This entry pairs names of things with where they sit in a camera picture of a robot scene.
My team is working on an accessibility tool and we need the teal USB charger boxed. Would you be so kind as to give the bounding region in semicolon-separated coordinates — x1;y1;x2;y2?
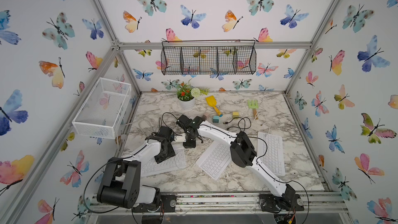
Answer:
212;116;220;123

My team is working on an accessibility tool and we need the white keyboard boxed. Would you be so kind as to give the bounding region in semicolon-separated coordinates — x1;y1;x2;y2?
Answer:
141;145;187;177
196;141;232;180
257;132;286;176

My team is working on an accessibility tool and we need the black cable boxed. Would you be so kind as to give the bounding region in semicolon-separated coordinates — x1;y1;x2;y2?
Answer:
223;116;252;133

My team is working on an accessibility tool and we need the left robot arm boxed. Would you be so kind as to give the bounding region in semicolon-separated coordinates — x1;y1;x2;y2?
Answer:
96;126;177;214

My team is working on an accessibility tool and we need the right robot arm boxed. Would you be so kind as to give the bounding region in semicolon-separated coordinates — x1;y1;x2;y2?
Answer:
176;115;309;214

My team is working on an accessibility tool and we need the potted plant white pot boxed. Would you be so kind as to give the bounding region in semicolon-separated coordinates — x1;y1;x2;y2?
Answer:
177;80;210;111

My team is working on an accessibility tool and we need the white mesh wall basket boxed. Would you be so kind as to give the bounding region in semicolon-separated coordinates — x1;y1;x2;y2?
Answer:
72;78;131;139

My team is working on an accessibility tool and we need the black wire wall basket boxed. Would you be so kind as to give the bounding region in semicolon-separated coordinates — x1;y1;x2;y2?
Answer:
158;40;257;76

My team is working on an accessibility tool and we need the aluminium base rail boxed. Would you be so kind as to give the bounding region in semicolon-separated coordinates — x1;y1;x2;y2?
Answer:
88;192;349;215

